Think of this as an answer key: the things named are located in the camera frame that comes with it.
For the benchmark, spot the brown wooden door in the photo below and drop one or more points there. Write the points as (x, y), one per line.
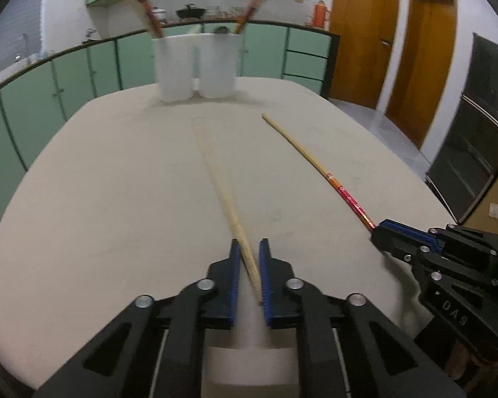
(359, 41)
(423, 62)

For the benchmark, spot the black glass display cabinet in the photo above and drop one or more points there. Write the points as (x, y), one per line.
(477, 145)

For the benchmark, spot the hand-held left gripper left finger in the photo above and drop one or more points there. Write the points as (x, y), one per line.
(233, 282)

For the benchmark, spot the green base cabinet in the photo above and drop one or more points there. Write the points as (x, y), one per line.
(108, 70)

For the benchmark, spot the small metal pot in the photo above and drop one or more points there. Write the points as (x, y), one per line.
(159, 14)

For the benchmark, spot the orange thermos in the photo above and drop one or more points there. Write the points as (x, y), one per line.
(319, 13)

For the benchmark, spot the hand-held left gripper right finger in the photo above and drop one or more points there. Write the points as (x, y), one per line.
(265, 282)

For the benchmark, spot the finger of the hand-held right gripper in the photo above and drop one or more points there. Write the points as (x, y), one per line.
(411, 231)
(398, 245)

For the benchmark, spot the black wok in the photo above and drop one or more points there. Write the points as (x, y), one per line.
(189, 11)

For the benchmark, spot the white plastic container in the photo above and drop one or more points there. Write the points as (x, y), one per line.
(218, 66)
(174, 68)

